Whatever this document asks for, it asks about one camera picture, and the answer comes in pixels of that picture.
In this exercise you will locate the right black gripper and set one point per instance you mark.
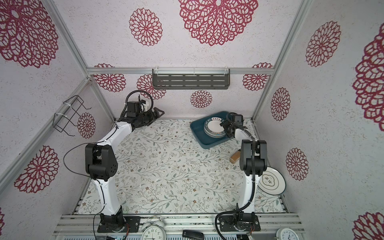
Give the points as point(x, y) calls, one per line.
point(225, 123)

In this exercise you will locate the black remote device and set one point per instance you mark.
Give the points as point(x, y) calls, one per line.
point(193, 235)

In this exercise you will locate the brown spice jar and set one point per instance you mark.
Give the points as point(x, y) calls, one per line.
point(235, 157)

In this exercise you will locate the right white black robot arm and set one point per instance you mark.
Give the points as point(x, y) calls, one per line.
point(253, 160)

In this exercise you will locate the white plate gold outline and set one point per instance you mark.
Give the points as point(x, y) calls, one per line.
point(272, 182)

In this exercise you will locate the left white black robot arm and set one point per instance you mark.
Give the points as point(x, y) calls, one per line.
point(101, 162)

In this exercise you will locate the grey wall shelf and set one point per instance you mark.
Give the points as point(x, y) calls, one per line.
point(191, 80)

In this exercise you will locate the white alarm clock centre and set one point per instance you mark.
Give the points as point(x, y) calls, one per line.
point(154, 231)

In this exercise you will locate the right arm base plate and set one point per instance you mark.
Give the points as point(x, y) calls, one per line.
point(239, 222)

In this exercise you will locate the green rim plate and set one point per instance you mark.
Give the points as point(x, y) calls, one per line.
point(213, 128)

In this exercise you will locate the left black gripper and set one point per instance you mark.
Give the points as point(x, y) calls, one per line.
point(153, 117)

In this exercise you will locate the white clock right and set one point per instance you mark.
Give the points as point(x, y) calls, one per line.
point(286, 234)

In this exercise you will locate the black wire wall rack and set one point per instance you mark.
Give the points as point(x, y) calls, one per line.
point(61, 120)

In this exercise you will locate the teal plastic bin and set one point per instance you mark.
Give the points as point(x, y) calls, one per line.
point(197, 128)

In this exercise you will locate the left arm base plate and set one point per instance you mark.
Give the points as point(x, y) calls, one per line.
point(118, 224)

